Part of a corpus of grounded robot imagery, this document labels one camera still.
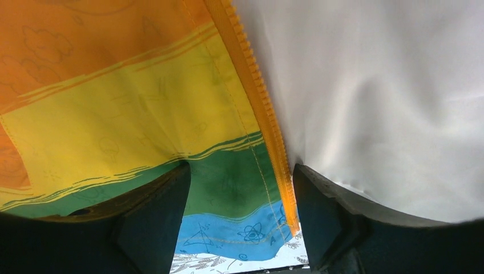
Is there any rainbow striped hooded jacket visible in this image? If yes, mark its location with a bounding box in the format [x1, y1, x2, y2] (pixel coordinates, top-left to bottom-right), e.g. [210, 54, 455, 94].
[1, 1, 483, 264]

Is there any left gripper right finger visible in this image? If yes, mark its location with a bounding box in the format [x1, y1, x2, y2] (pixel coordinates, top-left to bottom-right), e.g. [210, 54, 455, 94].
[293, 164, 483, 273]

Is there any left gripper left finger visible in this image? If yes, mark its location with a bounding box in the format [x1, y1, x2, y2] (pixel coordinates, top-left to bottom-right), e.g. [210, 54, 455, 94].
[1, 163, 191, 273]

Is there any floral patterned table mat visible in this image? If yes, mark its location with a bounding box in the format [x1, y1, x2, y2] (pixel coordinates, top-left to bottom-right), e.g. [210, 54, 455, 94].
[170, 221, 308, 273]

